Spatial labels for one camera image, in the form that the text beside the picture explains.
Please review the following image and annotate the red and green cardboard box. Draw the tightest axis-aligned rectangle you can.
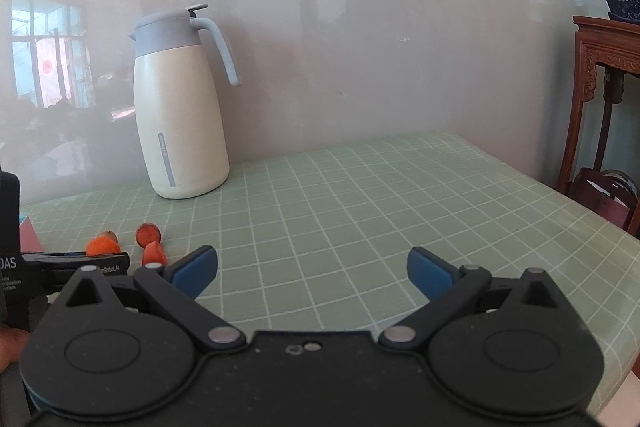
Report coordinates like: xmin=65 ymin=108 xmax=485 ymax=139
xmin=19 ymin=216 xmax=45 ymax=254

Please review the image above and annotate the cream and grey thermos jug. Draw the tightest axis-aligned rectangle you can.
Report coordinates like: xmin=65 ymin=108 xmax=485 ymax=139
xmin=129 ymin=3 xmax=242 ymax=200

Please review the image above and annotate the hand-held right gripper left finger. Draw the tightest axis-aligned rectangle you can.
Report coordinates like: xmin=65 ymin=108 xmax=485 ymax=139
xmin=62 ymin=245 xmax=247 ymax=348

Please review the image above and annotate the dark maroon bag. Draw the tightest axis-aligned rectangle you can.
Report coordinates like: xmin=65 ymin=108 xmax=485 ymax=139
xmin=567 ymin=168 xmax=640 ymax=235

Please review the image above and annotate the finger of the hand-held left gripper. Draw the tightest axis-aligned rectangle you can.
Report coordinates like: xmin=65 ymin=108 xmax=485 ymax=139
xmin=22 ymin=251 xmax=131 ymax=280

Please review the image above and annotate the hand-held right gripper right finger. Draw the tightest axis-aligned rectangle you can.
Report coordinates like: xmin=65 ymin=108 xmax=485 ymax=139
xmin=378 ymin=247 xmax=563 ymax=350

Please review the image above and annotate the green checked tablecloth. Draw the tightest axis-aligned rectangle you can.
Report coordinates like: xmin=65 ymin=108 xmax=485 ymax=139
xmin=20 ymin=130 xmax=640 ymax=427

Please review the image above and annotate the person's left hand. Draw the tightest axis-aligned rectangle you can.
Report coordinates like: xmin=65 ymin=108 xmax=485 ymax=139
xmin=0 ymin=327 xmax=32 ymax=374

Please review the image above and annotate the carved wooden plant stand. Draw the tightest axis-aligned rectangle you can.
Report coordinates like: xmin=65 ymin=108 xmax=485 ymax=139
xmin=556 ymin=15 xmax=640 ymax=238

